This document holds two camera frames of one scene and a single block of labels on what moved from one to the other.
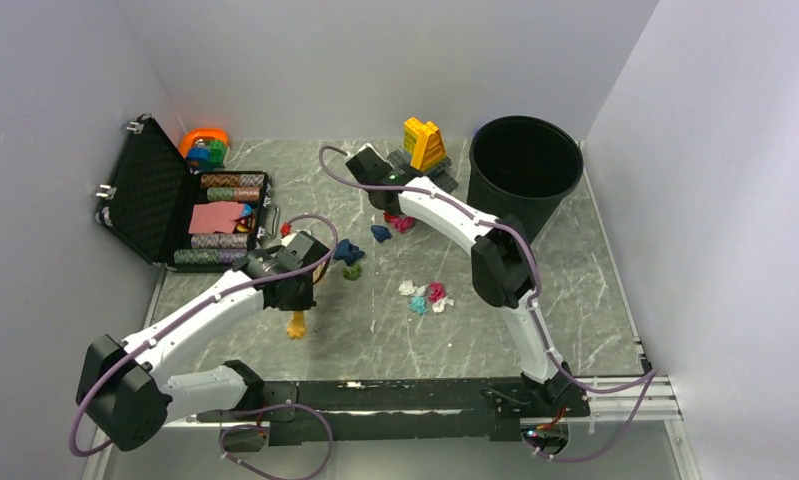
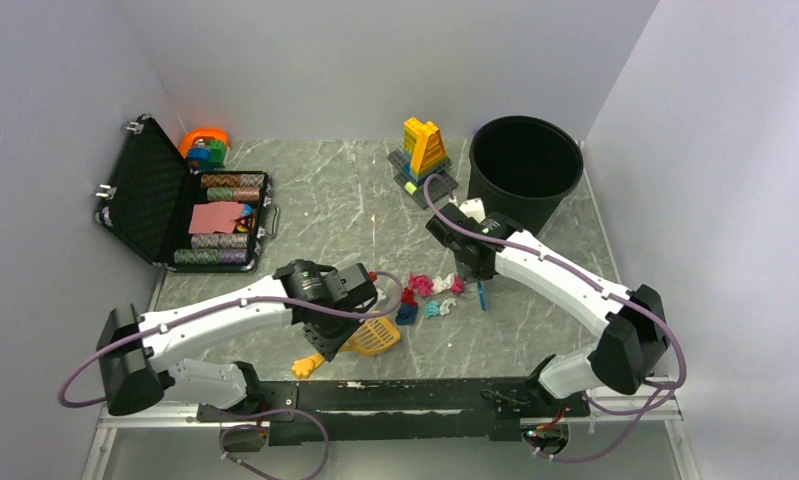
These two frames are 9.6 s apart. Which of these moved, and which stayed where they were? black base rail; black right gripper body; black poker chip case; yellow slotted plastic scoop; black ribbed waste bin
Moved: yellow slotted plastic scoop; black right gripper body
Stayed: black poker chip case; black base rail; black ribbed waste bin
